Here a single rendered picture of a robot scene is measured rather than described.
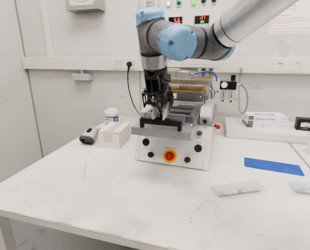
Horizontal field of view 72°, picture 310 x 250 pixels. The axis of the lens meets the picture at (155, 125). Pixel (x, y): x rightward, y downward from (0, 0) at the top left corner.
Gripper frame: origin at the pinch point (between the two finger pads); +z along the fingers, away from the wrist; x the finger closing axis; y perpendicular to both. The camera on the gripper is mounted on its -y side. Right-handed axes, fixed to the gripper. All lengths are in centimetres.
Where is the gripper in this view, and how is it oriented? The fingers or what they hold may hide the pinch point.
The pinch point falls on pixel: (162, 117)
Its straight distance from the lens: 76.9
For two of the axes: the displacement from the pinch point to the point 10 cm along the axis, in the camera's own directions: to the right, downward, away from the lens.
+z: 1.0, 7.9, 6.0
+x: 9.5, 0.9, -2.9
